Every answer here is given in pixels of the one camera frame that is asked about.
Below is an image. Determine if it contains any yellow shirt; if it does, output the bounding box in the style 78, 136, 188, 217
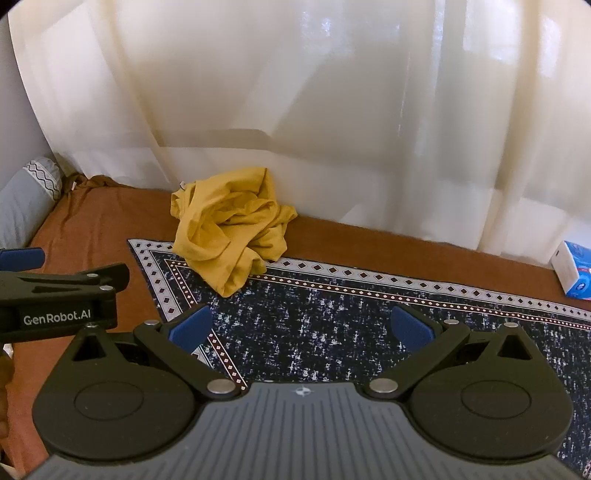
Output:
171, 167, 298, 298

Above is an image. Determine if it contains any brown bed sheet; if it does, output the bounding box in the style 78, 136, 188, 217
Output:
9, 174, 591, 476

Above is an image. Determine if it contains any blue and white tissue pack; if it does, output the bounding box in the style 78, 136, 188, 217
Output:
549, 240, 591, 301

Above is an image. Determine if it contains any grey bolster pillow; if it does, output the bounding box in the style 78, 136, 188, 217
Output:
0, 157, 63, 250

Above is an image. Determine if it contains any white sheer curtain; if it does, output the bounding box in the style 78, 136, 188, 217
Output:
7, 0, 591, 273

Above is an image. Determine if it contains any dark patterned blanket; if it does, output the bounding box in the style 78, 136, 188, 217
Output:
127, 237, 591, 476

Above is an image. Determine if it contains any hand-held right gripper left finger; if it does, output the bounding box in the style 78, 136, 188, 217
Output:
65, 305, 243, 400

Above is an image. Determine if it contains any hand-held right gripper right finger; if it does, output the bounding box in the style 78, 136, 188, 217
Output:
365, 305, 539, 402

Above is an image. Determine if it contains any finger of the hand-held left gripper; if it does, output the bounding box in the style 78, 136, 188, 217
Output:
0, 248, 45, 272
0, 263, 130, 305

